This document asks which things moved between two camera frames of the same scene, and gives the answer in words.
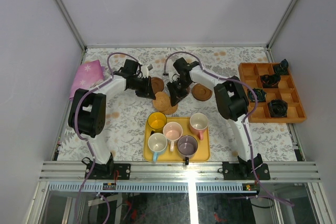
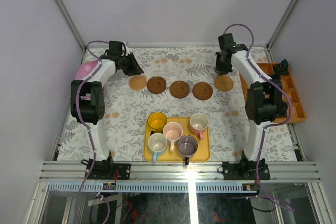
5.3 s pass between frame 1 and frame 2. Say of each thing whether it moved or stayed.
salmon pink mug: stayed
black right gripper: moved
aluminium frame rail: stayed
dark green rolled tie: stayed
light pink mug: stayed
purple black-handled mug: stayed
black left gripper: moved
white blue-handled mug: stayed
